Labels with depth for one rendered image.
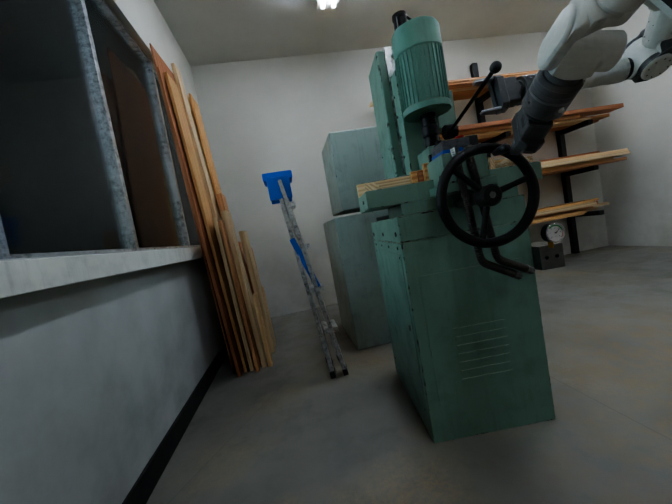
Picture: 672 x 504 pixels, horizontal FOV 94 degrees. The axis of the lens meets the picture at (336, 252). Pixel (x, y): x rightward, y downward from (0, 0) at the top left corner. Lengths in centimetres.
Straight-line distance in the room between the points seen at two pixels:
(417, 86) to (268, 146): 248
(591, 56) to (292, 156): 302
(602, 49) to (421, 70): 64
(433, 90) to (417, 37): 19
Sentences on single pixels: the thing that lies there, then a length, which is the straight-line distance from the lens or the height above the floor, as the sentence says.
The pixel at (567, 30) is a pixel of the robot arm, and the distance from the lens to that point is 74.
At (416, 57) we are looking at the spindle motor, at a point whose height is 134.
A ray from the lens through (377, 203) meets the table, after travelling 105.
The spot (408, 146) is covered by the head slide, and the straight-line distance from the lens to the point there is 138.
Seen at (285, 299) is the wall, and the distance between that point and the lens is 348.
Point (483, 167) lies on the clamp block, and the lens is 107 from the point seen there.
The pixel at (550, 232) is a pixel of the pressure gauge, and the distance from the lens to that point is 121.
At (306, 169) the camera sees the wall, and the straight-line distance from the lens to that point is 351.
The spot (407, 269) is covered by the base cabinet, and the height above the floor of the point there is 62.
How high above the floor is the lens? 79
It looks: 4 degrees down
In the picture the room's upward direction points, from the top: 10 degrees counter-clockwise
